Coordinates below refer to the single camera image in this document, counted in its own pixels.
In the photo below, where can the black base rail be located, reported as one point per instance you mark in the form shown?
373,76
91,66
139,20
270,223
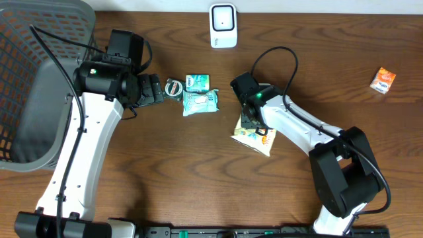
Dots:
251,232

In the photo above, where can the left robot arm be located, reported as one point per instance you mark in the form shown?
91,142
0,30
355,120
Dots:
102,88

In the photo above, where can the orange tissue pack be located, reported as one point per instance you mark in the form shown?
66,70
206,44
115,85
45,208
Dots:
383,80

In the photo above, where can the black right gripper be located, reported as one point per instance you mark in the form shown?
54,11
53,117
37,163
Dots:
246,123

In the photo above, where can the large beige snack bag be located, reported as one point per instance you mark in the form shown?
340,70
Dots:
251,139

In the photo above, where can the dark green round-label pack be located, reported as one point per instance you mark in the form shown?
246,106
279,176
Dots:
174,90

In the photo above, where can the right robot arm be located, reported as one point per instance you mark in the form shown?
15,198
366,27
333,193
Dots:
345,173

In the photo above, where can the teal white tissue pack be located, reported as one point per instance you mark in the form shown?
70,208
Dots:
197,83

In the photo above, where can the white barcode scanner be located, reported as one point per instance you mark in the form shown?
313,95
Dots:
223,25

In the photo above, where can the mint green wipes pack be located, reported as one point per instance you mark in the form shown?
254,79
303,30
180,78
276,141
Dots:
194,103

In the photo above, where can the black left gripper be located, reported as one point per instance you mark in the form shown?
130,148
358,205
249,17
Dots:
145,89

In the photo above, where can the grey plastic shopping basket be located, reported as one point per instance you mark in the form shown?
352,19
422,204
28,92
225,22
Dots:
35,98

